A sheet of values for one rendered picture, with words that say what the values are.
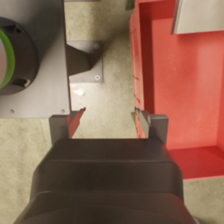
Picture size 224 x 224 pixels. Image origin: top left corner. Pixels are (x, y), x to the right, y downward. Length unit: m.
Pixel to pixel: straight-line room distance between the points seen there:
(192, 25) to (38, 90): 0.39
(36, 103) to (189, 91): 0.63
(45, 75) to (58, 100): 0.06
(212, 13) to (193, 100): 0.42
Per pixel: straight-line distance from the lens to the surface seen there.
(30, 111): 0.40
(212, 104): 0.87
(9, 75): 0.32
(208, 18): 0.50
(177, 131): 0.84
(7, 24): 0.37
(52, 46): 0.36
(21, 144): 1.63
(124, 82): 1.27
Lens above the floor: 1.26
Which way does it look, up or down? 74 degrees down
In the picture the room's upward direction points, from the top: 180 degrees counter-clockwise
